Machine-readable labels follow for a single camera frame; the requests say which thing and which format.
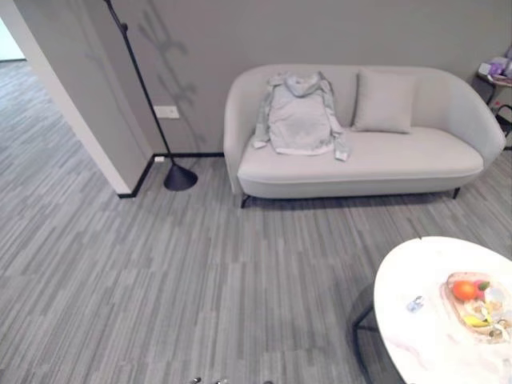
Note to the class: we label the pink red fruit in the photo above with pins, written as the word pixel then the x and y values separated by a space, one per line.
pixel 480 286

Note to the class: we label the black standing clothes rack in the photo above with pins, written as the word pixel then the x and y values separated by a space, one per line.
pixel 180 178

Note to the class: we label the beige marbled fruit tray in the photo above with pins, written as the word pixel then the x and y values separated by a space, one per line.
pixel 460 308

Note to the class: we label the small clear glass item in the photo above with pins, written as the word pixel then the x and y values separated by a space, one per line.
pixel 415 304

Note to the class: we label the dark side table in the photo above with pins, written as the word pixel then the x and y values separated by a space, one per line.
pixel 486 86

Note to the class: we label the black metal chair frame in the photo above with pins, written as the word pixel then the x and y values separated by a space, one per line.
pixel 505 120

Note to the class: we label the light grey square cushion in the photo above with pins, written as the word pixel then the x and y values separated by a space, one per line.
pixel 384 102

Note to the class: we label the white box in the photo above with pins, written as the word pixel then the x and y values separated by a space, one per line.
pixel 484 69

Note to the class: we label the white wall switch plate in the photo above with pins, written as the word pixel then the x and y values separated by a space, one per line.
pixel 166 112

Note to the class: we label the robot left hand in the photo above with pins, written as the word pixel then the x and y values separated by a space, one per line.
pixel 196 379

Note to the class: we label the clear glass bowl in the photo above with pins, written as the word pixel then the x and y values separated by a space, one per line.
pixel 495 299

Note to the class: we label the purple bag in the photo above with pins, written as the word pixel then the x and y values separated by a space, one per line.
pixel 502 66

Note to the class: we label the black metal table frame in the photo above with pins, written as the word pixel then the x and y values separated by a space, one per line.
pixel 362 320

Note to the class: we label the white marble oval table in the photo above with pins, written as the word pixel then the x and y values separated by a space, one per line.
pixel 420 340

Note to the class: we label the light grey hooded jacket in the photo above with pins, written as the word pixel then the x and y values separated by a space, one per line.
pixel 296 120

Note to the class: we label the yellow banana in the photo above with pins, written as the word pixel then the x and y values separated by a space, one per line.
pixel 475 321

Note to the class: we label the light grey sofa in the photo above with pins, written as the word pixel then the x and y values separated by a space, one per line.
pixel 400 160

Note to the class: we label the orange fruit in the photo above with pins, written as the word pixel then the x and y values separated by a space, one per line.
pixel 464 290

